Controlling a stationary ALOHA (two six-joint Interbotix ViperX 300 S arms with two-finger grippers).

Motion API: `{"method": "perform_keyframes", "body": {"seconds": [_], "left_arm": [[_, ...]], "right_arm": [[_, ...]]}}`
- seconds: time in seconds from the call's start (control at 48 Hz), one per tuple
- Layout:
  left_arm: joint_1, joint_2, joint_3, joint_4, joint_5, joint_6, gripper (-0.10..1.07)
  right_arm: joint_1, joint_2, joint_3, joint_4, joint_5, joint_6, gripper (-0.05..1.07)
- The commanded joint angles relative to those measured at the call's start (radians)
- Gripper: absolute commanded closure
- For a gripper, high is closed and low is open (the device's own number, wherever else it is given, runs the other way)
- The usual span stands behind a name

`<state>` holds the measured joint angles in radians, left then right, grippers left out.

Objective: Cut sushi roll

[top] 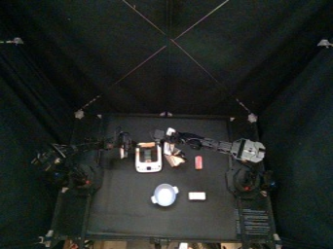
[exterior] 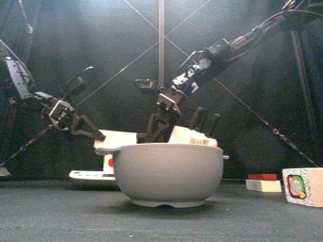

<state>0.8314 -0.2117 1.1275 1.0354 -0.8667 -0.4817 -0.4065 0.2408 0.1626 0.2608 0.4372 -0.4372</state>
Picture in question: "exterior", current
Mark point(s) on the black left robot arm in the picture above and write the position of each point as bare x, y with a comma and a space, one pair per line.
16, 75

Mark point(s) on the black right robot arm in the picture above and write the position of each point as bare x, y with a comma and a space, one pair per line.
260, 28

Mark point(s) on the white toy knife block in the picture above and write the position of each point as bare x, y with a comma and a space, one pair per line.
188, 136

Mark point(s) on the white toy appliance red knob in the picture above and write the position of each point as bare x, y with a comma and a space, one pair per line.
113, 140

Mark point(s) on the diagonal brace rod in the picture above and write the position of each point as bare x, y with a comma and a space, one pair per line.
268, 126
25, 145

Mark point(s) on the white toy tray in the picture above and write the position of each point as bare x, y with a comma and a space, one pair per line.
89, 177

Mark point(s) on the grey toy cooking pot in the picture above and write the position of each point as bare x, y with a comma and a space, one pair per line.
168, 175

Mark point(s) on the red white toy nigiri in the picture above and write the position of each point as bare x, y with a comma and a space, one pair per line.
262, 182

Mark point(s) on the colourful carton box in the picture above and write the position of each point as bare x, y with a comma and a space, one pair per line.
303, 186

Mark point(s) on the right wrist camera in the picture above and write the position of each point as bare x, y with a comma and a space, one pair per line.
145, 85

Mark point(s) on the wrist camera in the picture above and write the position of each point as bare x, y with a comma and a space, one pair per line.
145, 85
78, 81

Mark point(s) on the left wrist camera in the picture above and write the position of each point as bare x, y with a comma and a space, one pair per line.
78, 81

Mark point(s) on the vertical metal frame pole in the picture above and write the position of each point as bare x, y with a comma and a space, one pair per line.
161, 41

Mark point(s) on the dark metal frame leg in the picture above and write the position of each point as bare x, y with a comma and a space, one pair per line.
303, 88

